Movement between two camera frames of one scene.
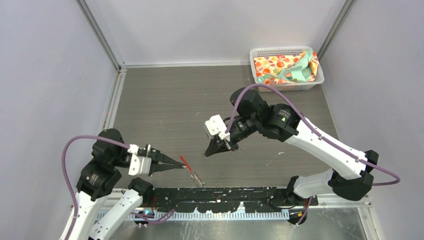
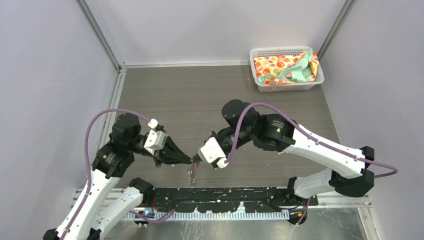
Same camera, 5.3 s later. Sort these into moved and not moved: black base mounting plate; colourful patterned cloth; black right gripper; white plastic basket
Moved: black right gripper
Not moved: colourful patterned cloth; white plastic basket; black base mounting plate
